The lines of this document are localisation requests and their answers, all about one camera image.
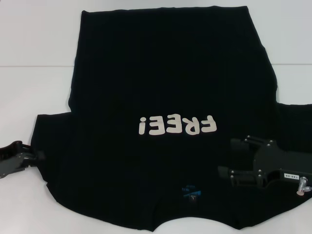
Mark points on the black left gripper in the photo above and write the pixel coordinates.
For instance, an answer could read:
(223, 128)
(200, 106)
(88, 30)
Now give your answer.
(12, 158)

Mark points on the black shirt with FREE print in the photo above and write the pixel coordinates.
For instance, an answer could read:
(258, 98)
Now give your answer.
(170, 85)

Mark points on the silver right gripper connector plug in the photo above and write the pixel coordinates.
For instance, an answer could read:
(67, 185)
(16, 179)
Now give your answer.
(302, 186)

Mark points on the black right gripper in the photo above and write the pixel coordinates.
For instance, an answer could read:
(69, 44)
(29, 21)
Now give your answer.
(278, 161)

